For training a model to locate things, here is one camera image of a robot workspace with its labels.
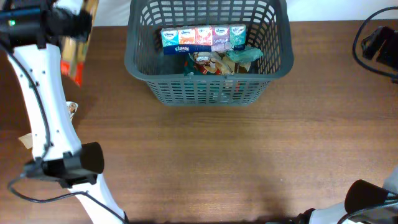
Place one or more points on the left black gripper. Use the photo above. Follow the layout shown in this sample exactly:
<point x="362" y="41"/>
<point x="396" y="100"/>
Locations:
<point x="85" y="21"/>

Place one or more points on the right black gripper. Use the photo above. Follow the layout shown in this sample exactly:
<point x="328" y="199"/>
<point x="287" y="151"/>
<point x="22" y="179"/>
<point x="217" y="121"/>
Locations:
<point x="388" y="55"/>

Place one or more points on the orange spaghetti pasta packet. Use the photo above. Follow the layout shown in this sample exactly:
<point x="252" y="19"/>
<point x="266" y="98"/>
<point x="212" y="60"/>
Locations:
<point x="74" y="51"/>

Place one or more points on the small mint green packet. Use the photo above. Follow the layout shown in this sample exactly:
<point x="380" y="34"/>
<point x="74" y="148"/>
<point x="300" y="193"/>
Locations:
<point x="247" y="55"/>

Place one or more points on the green Nescafe coffee bag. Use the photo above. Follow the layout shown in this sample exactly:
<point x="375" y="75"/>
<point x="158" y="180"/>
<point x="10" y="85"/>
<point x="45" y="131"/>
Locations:
<point x="190" y="67"/>

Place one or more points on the Kleenex tissue multipack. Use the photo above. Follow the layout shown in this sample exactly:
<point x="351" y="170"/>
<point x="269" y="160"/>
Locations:
<point x="209" y="38"/>

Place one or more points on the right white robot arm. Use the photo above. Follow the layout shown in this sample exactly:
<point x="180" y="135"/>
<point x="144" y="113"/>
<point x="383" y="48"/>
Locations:
<point x="364" y="201"/>

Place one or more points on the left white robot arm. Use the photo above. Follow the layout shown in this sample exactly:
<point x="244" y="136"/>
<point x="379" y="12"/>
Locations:
<point x="31" y="36"/>

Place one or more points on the dark grey plastic basket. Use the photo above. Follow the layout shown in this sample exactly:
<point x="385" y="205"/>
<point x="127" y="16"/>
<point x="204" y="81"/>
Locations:
<point x="268" y="29"/>

